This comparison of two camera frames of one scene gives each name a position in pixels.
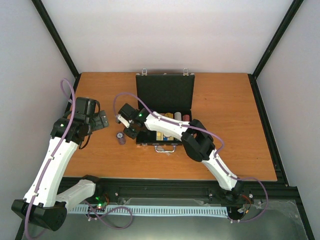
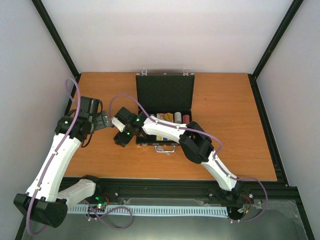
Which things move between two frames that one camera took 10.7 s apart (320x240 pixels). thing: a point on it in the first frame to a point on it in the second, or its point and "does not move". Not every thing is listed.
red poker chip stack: (186, 118) does not move
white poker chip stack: (177, 115) does not move
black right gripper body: (134, 134) to (120, 138)
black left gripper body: (99, 124) does not move
